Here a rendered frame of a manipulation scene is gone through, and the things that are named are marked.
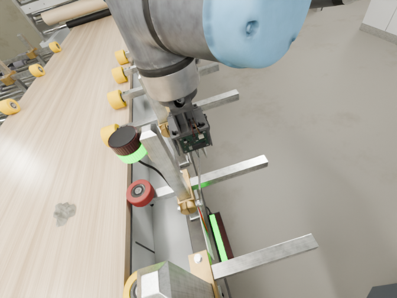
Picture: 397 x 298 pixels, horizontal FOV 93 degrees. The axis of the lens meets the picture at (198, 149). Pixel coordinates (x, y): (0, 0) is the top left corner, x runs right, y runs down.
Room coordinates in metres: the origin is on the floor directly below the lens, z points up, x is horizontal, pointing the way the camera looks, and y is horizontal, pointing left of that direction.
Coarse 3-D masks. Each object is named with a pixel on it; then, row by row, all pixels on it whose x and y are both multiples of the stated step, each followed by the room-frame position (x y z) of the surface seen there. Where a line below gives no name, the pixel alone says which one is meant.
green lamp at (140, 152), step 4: (140, 148) 0.27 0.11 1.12; (144, 148) 0.28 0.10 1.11; (136, 152) 0.26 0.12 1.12; (140, 152) 0.27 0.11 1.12; (144, 152) 0.27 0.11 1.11; (120, 156) 0.26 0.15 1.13; (124, 156) 0.26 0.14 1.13; (128, 156) 0.26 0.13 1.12; (132, 156) 0.26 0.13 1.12; (136, 156) 0.26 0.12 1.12; (140, 156) 0.26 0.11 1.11; (124, 160) 0.26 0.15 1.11; (128, 160) 0.26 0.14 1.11; (132, 160) 0.26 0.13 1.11; (136, 160) 0.26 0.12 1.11
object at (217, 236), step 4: (212, 216) 0.26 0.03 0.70; (212, 220) 0.25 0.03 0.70; (212, 224) 0.23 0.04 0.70; (216, 224) 0.23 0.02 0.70; (216, 228) 0.22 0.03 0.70; (216, 232) 0.20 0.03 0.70; (216, 236) 0.19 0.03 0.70; (216, 240) 0.18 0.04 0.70; (220, 240) 0.18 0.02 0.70; (220, 244) 0.16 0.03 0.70; (220, 248) 0.15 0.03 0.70; (220, 252) 0.14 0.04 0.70; (224, 252) 0.14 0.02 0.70; (220, 256) 0.13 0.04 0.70; (224, 256) 0.13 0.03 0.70; (224, 260) 0.12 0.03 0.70
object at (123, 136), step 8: (120, 128) 0.31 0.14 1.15; (128, 128) 0.30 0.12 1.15; (112, 136) 0.30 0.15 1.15; (120, 136) 0.29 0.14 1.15; (128, 136) 0.28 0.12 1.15; (112, 144) 0.27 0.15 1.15; (120, 144) 0.27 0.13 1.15; (152, 160) 0.27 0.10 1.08; (152, 168) 0.28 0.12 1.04; (168, 184) 0.28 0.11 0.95
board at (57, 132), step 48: (96, 48) 1.81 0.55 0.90; (48, 96) 1.20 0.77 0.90; (96, 96) 1.00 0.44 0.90; (0, 144) 0.84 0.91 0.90; (48, 144) 0.71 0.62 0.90; (96, 144) 0.61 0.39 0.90; (0, 192) 0.52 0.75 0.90; (48, 192) 0.44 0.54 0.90; (96, 192) 0.37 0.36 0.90; (0, 240) 0.31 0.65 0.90; (48, 240) 0.26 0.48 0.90; (96, 240) 0.22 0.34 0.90; (0, 288) 0.18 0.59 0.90; (48, 288) 0.14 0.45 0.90; (96, 288) 0.11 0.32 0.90
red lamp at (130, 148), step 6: (126, 126) 0.32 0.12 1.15; (132, 126) 0.31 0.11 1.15; (138, 132) 0.29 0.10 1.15; (138, 138) 0.28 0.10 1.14; (108, 144) 0.28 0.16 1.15; (126, 144) 0.26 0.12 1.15; (132, 144) 0.26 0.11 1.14; (138, 144) 0.27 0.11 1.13; (114, 150) 0.26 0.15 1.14; (120, 150) 0.26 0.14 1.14; (126, 150) 0.26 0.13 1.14; (132, 150) 0.26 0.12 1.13
